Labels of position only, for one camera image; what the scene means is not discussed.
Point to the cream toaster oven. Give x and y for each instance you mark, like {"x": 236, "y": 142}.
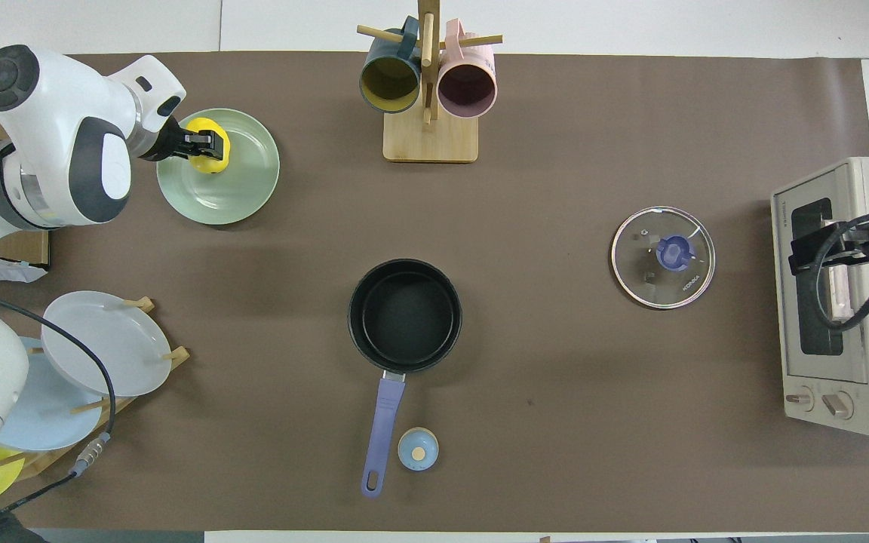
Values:
{"x": 864, "y": 392}

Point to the white cloth piece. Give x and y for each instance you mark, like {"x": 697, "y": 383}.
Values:
{"x": 19, "y": 271}

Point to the yellow potato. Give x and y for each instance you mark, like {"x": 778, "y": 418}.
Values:
{"x": 212, "y": 167}

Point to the wooden plate rack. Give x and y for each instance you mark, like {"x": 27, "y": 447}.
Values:
{"x": 50, "y": 460}

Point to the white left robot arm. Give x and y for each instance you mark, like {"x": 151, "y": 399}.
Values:
{"x": 50, "y": 128}

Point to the pink ribbed mug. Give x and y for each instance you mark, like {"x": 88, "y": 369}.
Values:
{"x": 467, "y": 89}

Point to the dark blue mug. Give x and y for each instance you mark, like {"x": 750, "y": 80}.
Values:
{"x": 389, "y": 83}

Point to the mint green plate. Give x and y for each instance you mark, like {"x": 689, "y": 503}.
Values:
{"x": 238, "y": 188}

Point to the grey plate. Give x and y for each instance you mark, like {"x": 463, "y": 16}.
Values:
{"x": 102, "y": 343}

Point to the brown paper table mat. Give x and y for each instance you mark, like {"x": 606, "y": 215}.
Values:
{"x": 593, "y": 377}

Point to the light blue plate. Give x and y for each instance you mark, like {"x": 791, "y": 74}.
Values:
{"x": 50, "y": 422}

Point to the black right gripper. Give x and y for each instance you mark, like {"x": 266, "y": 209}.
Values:
{"x": 857, "y": 245}

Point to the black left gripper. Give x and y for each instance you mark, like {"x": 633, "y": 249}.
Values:
{"x": 167, "y": 142}

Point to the wooden mug tree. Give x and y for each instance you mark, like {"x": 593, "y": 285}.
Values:
{"x": 431, "y": 139}

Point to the glass lid purple knob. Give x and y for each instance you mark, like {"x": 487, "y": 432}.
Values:
{"x": 646, "y": 279}

